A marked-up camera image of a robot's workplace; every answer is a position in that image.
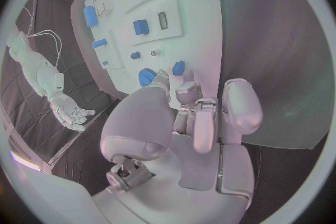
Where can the blue short cylinder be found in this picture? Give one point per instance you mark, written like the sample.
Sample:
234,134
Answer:
99,43

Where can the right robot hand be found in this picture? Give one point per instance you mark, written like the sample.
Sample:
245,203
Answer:
69,112

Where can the small blue gear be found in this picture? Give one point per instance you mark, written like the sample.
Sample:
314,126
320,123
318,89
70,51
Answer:
135,55

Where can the blue block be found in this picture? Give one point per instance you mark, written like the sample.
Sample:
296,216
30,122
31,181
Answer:
140,27

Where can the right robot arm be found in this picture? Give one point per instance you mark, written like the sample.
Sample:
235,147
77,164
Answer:
31,60

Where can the small blue peg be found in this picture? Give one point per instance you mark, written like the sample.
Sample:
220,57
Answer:
105,63

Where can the blue long cylinder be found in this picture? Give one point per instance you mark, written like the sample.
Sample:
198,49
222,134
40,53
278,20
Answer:
90,16

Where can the blue plug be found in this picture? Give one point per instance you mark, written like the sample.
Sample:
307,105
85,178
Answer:
178,68

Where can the large blue gear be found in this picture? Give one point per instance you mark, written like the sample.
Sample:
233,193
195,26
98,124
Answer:
145,78

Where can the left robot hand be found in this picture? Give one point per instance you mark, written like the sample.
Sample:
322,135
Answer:
147,123

